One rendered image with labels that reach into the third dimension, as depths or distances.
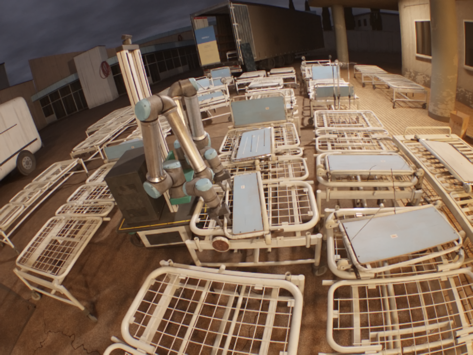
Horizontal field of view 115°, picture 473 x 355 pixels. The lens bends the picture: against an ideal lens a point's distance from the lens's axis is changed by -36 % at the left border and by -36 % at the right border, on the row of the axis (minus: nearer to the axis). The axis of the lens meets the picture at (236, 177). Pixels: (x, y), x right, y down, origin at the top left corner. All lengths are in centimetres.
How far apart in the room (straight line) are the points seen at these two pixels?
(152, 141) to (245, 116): 190
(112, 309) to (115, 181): 109
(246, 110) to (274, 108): 37
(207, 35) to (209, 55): 103
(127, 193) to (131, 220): 30
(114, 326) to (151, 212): 103
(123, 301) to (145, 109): 155
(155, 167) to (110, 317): 130
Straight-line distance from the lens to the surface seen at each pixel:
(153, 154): 153
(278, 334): 164
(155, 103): 140
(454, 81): 551
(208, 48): 1243
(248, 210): 160
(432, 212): 172
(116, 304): 218
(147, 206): 206
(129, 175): 193
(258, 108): 313
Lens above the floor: 154
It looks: 31 degrees down
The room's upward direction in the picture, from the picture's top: 12 degrees counter-clockwise
